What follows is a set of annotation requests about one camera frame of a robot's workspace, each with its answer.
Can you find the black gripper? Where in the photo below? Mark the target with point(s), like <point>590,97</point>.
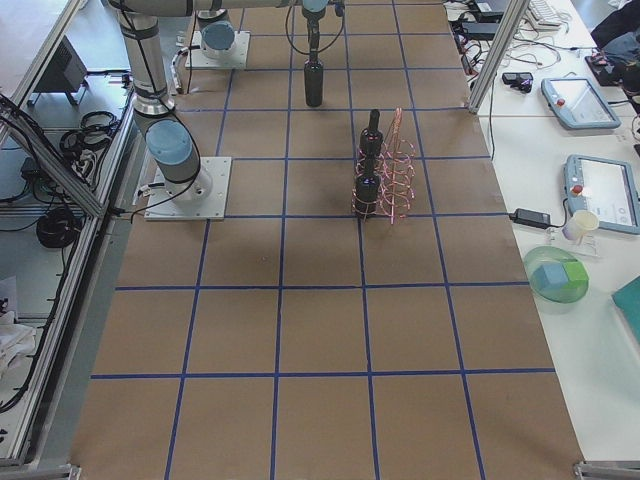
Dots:
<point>313,31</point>

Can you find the dark wine bottle being moved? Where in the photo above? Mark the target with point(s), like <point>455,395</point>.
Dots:
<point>313,80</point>

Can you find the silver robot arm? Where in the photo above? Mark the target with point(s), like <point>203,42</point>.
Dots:
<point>216,30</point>
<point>166,137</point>

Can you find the dark bottle in basket right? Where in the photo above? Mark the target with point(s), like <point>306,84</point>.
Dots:
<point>371,138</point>

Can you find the dark bottle in basket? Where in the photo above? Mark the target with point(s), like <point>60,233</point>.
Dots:
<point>371,138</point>
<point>367,185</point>

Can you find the dark bottle in basket left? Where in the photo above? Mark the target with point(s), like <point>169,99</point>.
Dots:
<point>367,185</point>

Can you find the black power adapter on table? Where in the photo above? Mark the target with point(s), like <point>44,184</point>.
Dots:
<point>530,218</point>

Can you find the blue teach pendant far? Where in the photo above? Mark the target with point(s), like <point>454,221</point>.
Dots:
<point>578,104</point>

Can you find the white paper cup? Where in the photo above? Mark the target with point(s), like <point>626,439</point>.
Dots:
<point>581,223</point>

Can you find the blue foam cube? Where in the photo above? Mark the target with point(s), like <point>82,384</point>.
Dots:
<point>548,277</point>

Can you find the green glass bowl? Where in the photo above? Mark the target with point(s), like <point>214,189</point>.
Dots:
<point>549,254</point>

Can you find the green foam cube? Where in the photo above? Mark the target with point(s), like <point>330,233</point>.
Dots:
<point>576,275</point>

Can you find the teal box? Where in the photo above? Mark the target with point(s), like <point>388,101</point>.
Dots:
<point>627,300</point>

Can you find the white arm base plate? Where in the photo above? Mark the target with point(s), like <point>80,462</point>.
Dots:
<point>210,59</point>
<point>205,199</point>

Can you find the copper wire wine basket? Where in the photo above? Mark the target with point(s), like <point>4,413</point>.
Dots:
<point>396,172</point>

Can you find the aluminium frame post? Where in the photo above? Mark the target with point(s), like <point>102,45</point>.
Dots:
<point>502,39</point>

